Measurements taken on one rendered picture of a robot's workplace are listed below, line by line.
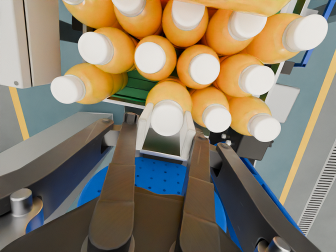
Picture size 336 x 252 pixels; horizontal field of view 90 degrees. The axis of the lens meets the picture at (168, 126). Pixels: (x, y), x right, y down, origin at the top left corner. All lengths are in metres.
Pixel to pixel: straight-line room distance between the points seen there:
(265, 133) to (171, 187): 0.22
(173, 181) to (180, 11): 0.32
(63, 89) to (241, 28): 0.25
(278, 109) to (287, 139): 1.20
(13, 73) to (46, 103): 1.41
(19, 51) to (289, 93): 0.62
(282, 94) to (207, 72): 0.38
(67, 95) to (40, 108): 1.53
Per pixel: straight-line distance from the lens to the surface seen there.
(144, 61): 0.24
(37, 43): 0.37
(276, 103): 0.59
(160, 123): 0.20
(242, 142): 0.43
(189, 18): 0.24
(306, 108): 1.77
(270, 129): 0.29
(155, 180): 0.40
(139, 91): 0.47
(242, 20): 0.25
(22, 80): 0.35
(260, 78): 0.26
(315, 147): 1.98
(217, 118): 0.26
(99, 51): 0.26
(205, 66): 0.24
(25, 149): 1.10
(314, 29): 0.29
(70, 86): 0.28
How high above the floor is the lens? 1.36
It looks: 69 degrees down
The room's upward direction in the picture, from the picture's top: 174 degrees counter-clockwise
